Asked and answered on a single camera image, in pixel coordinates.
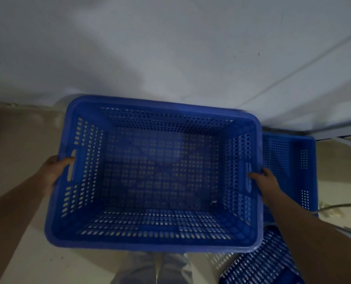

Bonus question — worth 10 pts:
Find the white metal shelf frame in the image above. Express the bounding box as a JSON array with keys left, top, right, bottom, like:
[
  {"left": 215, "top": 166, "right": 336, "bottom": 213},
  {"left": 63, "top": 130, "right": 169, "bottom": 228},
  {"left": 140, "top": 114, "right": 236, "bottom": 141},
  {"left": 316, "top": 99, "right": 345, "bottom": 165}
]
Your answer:
[{"left": 304, "top": 117, "right": 351, "bottom": 152}]

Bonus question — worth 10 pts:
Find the large blue perforated plastic crate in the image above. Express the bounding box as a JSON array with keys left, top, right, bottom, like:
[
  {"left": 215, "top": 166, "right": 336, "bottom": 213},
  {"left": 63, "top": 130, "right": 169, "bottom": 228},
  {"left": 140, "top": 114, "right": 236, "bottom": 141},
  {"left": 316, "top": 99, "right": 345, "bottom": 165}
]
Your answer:
[{"left": 44, "top": 95, "right": 264, "bottom": 253}]

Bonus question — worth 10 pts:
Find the person's left hand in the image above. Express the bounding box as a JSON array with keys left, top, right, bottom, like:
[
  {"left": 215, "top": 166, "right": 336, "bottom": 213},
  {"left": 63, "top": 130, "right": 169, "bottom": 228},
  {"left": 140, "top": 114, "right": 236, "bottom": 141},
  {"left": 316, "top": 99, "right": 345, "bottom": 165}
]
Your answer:
[{"left": 34, "top": 155, "right": 76, "bottom": 199}]

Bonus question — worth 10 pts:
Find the person's left forearm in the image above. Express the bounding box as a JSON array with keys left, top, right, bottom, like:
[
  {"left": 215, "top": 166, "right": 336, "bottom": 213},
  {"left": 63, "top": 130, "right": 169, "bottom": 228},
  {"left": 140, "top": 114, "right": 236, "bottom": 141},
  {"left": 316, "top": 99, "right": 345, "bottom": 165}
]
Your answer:
[{"left": 0, "top": 174, "right": 50, "bottom": 284}]

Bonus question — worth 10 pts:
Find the blue slotted plastic crate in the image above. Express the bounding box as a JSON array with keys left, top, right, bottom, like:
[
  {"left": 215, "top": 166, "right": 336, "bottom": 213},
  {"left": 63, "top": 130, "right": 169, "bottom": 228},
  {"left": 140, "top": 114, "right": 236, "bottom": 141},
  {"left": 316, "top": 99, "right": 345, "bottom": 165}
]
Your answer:
[{"left": 206, "top": 225, "right": 307, "bottom": 284}]

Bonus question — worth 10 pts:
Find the grey cable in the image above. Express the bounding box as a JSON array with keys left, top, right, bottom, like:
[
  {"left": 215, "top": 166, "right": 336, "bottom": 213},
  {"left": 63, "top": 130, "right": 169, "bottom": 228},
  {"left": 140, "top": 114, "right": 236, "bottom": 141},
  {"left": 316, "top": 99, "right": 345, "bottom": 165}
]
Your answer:
[{"left": 317, "top": 202, "right": 351, "bottom": 214}]

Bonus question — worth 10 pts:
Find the person's right leg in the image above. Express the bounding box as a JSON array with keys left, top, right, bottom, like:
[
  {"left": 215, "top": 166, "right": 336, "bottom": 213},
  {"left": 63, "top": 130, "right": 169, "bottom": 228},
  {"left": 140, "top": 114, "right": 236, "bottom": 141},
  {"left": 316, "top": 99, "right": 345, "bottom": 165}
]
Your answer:
[{"left": 157, "top": 253, "right": 194, "bottom": 284}]

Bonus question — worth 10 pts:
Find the person's leg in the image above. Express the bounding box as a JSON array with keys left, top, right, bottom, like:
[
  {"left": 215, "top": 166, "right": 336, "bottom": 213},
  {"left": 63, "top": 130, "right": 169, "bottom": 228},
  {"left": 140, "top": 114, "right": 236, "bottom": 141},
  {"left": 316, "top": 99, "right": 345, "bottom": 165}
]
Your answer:
[
  {"left": 110, "top": 252, "right": 162, "bottom": 284},
  {"left": 157, "top": 253, "right": 194, "bottom": 284}
]

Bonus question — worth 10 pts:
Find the person's left leg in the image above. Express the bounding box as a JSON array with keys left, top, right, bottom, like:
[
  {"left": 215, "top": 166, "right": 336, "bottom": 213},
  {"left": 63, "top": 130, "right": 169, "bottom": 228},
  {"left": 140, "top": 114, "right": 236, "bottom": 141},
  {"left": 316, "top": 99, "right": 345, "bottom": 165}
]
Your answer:
[{"left": 110, "top": 252, "right": 162, "bottom": 284}]

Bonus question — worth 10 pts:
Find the person's right forearm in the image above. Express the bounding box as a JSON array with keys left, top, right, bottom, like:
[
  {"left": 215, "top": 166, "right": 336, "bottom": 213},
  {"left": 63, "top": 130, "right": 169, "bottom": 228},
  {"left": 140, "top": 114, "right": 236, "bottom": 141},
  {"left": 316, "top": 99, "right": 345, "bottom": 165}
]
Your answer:
[{"left": 264, "top": 191, "right": 351, "bottom": 284}]

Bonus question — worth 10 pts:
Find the person's right hand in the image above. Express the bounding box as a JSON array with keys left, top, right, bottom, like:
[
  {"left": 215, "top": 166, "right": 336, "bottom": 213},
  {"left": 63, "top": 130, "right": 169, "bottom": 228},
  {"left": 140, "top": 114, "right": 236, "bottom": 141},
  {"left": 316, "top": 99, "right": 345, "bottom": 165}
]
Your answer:
[{"left": 248, "top": 167, "right": 283, "bottom": 208}]

